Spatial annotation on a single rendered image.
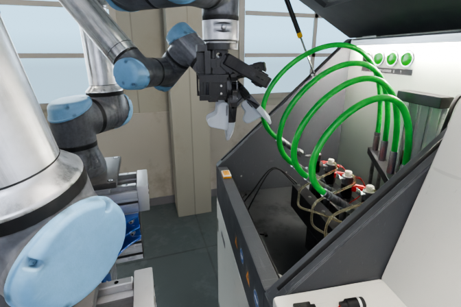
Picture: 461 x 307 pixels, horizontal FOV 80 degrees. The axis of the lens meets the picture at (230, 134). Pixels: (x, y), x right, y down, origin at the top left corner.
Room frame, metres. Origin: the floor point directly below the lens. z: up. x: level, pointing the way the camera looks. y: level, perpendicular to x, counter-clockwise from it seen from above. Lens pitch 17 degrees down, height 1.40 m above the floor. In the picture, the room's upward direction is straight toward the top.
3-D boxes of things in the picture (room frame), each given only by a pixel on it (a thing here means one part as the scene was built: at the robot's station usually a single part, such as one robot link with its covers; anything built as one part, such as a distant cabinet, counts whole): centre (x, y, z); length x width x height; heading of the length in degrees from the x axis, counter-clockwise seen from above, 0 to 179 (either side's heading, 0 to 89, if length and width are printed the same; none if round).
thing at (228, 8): (0.60, 0.02, 1.51); 0.09 x 0.08 x 0.11; 152
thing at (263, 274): (0.74, -0.03, 0.87); 0.62 x 0.04 x 0.16; 11
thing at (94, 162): (0.79, 0.47, 1.09); 0.15 x 0.15 x 0.10
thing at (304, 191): (0.66, -0.28, 0.91); 0.34 x 0.10 x 0.15; 11
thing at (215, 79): (0.60, 0.03, 1.35); 0.09 x 0.08 x 0.12; 101
